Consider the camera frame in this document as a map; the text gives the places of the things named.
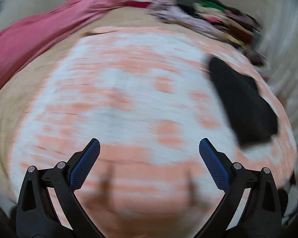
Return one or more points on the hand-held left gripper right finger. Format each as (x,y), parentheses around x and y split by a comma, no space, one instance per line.
(213,164)

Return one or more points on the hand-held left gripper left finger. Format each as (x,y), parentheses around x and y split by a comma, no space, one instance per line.
(85,163)

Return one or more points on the black sweater with orange cuffs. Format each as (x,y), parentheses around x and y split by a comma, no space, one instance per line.
(243,101)

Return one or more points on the pile of folded clothes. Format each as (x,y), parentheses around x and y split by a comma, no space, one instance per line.
(228,19)

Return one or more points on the orange plaid fleece blanket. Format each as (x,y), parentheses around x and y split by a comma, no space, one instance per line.
(139,99)

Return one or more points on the beige bed sheet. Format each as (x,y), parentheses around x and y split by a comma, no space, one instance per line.
(22,104)

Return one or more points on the pink quilt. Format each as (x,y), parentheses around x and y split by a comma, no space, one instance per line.
(39,32)

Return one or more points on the white satin curtain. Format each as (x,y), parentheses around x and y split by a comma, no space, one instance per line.
(285,29)

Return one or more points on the lilac garment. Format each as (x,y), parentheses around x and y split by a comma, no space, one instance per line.
(178,14)

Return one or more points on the red cloth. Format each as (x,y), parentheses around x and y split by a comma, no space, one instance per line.
(137,4)

